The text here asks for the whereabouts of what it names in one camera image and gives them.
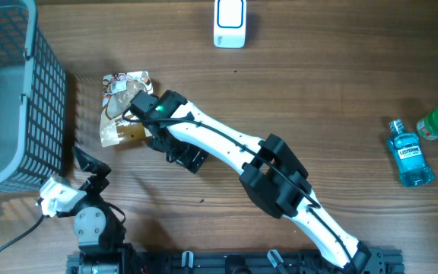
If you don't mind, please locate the snack packet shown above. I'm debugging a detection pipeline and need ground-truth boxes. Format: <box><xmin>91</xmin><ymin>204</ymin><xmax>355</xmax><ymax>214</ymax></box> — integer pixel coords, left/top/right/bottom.
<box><xmin>100</xmin><ymin>71</ymin><xmax>154</xmax><ymax>148</ymax></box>

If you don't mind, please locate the blue mouthwash bottle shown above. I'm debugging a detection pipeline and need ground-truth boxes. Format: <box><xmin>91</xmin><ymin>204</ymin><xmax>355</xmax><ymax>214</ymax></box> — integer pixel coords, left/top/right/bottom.
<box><xmin>387</xmin><ymin>119</ymin><xmax>435</xmax><ymax>187</ymax></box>

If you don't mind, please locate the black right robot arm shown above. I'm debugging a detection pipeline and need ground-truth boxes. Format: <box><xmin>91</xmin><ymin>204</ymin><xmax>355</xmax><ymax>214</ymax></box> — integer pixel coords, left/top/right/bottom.
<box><xmin>122</xmin><ymin>91</ymin><xmax>371</xmax><ymax>273</ymax></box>

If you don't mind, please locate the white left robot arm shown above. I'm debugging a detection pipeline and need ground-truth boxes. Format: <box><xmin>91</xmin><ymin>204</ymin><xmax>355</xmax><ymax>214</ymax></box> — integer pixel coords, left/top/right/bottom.
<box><xmin>65</xmin><ymin>147</ymin><xmax>141</xmax><ymax>274</ymax></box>

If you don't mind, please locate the white barcode scanner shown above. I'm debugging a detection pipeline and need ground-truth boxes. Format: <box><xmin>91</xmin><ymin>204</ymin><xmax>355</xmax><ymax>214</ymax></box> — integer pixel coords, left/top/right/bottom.
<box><xmin>213</xmin><ymin>0</ymin><xmax>247</xmax><ymax>49</ymax></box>

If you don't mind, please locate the grey plastic mesh basket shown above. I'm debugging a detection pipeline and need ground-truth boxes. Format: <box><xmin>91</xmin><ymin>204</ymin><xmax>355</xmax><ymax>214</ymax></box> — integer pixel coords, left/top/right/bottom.
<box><xmin>0</xmin><ymin>0</ymin><xmax>67</xmax><ymax>193</ymax></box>

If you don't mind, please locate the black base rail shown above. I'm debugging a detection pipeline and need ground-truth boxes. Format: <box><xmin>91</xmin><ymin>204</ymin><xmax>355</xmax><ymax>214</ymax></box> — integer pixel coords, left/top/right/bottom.
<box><xmin>65</xmin><ymin>247</ymin><xmax>406</xmax><ymax>274</ymax></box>

